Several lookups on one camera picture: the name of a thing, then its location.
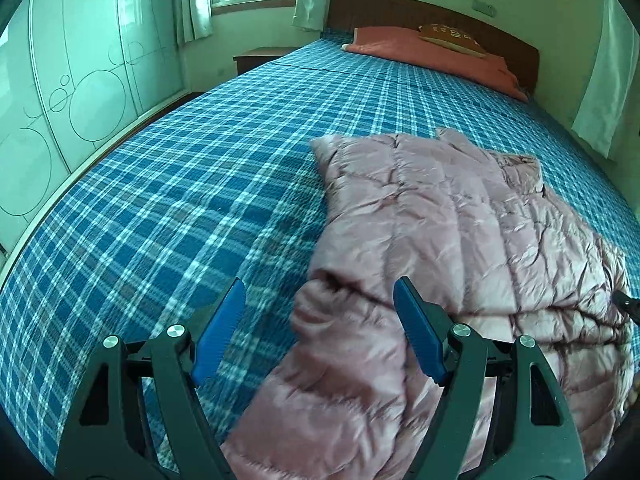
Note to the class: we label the orange-red pillow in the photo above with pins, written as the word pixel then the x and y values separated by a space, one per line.
pixel 400 47

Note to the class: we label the wooden nightstand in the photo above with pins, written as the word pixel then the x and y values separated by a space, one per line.
pixel 260 57

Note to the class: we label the pink down jacket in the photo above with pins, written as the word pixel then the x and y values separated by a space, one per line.
pixel 450 220

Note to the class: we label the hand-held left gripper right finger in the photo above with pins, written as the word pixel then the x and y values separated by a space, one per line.
pixel 417 330

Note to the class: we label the small brown cushion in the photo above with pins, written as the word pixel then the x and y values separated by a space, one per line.
pixel 452 37

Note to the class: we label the dark wooden headboard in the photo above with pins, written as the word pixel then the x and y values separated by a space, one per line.
pixel 400 12

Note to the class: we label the glass wardrobe with circle pattern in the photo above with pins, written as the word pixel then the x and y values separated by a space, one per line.
pixel 75 60

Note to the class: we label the bed with blue plaid sheet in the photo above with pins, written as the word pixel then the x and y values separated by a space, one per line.
pixel 175 185

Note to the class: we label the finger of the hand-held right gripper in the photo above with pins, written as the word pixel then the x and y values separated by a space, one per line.
pixel 629 304

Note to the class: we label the wall socket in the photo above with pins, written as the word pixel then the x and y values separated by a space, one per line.
pixel 484 8

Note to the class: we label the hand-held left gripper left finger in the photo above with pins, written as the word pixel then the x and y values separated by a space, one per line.
pixel 220 330

